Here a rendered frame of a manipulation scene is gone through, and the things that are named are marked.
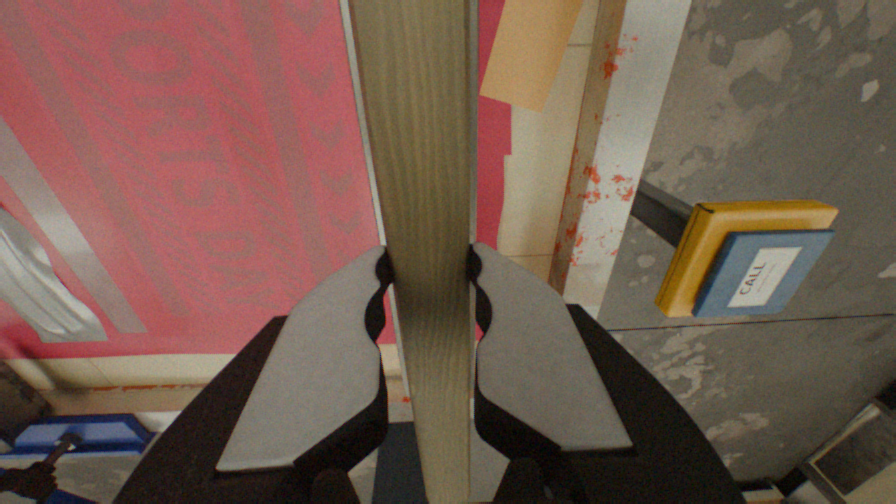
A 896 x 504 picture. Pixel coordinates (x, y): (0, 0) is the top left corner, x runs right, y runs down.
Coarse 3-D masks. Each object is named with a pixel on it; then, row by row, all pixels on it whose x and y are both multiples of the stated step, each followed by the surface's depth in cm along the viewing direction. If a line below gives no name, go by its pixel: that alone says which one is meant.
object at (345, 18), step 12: (348, 12) 12; (348, 24) 12; (348, 36) 13; (348, 48) 13; (348, 60) 13; (360, 96) 14; (360, 108) 14; (360, 120) 14; (360, 132) 15; (372, 168) 15; (372, 180) 16; (372, 192) 16; (372, 204) 16; (384, 240) 17; (396, 312) 20; (396, 324) 21; (396, 336) 21
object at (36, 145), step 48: (336, 0) 19; (480, 0) 19; (0, 48) 19; (336, 48) 20; (480, 48) 21; (0, 96) 20; (480, 96) 22; (0, 144) 22; (48, 144) 22; (480, 144) 24
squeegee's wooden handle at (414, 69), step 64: (384, 0) 7; (448, 0) 7; (384, 64) 8; (448, 64) 8; (384, 128) 8; (448, 128) 9; (384, 192) 10; (448, 192) 10; (448, 256) 11; (448, 320) 12; (448, 384) 14; (448, 448) 17
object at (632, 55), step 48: (624, 0) 17; (672, 0) 17; (624, 48) 18; (672, 48) 18; (624, 96) 19; (576, 144) 24; (624, 144) 21; (576, 192) 24; (624, 192) 23; (576, 240) 24; (576, 288) 27; (192, 384) 36
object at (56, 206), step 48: (0, 192) 24; (48, 192) 24; (480, 192) 26; (48, 240) 26; (96, 240) 26; (480, 240) 28; (96, 288) 29; (144, 288) 29; (0, 336) 31; (144, 336) 32; (192, 336) 32; (240, 336) 33; (384, 336) 34; (480, 336) 34
